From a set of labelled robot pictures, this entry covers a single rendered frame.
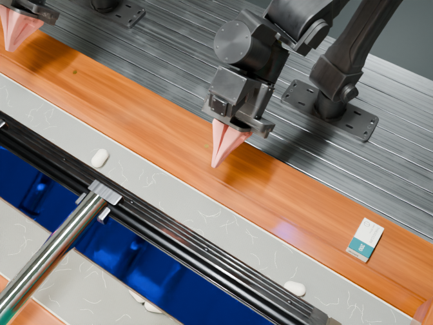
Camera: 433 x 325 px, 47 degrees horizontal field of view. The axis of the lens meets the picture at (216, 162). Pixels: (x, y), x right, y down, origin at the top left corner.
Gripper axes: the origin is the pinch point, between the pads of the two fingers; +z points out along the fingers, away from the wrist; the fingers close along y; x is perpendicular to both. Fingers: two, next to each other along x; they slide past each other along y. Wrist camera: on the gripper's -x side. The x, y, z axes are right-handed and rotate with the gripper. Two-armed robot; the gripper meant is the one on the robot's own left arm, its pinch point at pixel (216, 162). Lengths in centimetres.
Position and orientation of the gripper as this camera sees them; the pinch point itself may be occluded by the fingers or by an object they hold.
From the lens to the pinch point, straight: 77.0
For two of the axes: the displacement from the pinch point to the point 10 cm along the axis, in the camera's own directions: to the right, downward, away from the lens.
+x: 3.6, -0.7, 9.3
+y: 8.3, 4.7, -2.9
